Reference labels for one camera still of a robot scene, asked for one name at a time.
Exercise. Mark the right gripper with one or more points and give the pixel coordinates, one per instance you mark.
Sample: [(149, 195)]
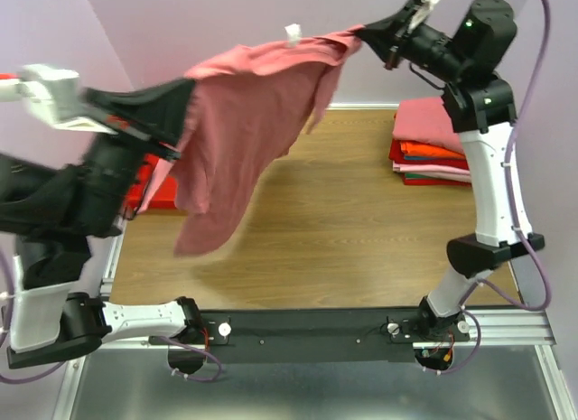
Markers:
[(380, 34)]

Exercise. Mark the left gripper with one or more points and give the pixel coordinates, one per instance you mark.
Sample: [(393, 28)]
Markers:
[(164, 108)]

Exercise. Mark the pink t-shirt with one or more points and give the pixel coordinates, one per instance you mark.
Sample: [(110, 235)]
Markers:
[(248, 108)]

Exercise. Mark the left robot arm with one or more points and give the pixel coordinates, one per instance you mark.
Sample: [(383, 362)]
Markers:
[(52, 214)]

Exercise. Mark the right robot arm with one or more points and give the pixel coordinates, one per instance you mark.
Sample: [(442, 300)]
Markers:
[(482, 110)]

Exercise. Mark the folded pink shirt on stack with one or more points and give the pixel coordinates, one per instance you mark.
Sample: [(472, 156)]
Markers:
[(424, 120)]

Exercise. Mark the red plastic bin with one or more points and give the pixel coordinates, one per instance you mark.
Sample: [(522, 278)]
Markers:
[(154, 188)]

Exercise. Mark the folded orange shirt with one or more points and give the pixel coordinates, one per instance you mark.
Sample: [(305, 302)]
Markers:
[(416, 149)]

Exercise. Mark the folded red shirt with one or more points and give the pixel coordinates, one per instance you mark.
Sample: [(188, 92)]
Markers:
[(395, 152), (427, 181)]

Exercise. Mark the folded blue shirt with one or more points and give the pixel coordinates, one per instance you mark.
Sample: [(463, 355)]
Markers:
[(434, 159)]

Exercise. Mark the folded green shirt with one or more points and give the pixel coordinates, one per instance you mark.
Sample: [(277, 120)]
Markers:
[(438, 176)]

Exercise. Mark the folded bottom red shirt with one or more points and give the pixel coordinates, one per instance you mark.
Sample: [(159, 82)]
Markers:
[(427, 181)]

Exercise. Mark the folded light pink shirt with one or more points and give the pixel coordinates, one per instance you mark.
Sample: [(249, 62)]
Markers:
[(421, 168)]

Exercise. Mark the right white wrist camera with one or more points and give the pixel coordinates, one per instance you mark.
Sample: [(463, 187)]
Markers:
[(424, 0)]

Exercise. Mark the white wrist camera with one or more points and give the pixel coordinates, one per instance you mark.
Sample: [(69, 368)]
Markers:
[(52, 96), (424, 0)]

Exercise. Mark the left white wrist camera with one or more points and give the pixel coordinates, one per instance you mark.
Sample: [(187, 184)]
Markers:
[(52, 96)]

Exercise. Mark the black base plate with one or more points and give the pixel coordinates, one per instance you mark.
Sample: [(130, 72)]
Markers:
[(320, 335)]

